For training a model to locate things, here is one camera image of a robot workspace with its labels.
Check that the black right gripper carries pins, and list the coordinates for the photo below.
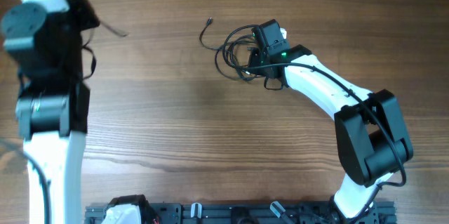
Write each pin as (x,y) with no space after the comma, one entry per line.
(255,56)

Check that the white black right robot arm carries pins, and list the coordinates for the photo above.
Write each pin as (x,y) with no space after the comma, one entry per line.
(372,139)

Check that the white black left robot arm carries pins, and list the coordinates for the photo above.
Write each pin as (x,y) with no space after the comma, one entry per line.
(44,37)

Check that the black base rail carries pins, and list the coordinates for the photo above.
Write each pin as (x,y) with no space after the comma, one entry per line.
(302,213)

